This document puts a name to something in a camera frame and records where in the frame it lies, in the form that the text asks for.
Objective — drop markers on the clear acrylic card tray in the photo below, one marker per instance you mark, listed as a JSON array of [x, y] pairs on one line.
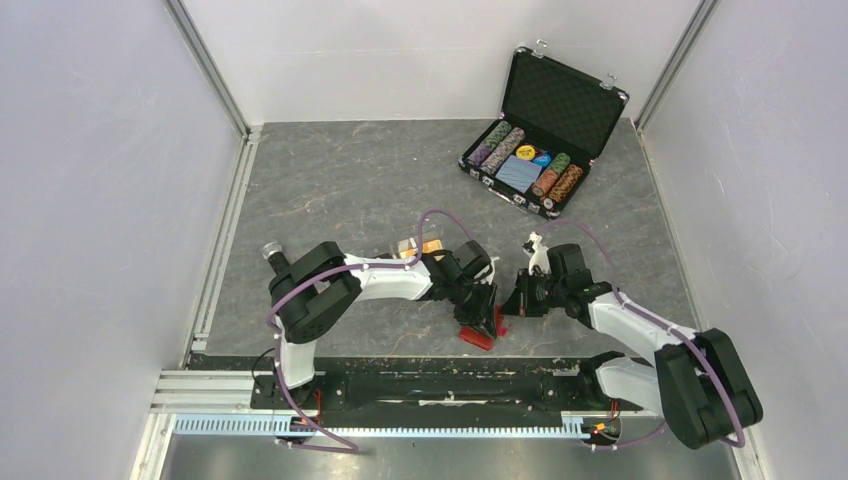
[[410, 247]]

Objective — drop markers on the blue playing card deck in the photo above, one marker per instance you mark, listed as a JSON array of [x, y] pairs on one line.
[[518, 174]]

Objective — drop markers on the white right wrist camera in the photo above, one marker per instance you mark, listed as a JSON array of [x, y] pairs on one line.
[[537, 252]]

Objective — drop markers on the red leather card holder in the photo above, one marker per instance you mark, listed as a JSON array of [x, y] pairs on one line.
[[480, 337]]

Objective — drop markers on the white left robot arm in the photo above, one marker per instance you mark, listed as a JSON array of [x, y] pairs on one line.
[[310, 295]]

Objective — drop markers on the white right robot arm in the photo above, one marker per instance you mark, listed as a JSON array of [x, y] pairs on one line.
[[695, 380]]

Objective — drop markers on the black poker chip case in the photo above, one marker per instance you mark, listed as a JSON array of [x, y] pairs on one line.
[[566, 114]]

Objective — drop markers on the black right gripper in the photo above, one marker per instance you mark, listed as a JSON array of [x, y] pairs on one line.
[[520, 303]]

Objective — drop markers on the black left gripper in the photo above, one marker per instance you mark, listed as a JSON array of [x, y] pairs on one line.
[[483, 312]]

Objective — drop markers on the yellow dealer button chip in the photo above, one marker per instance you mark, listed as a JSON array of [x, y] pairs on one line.
[[526, 152]]

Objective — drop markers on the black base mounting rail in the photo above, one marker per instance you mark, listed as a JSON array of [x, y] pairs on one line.
[[449, 392]]

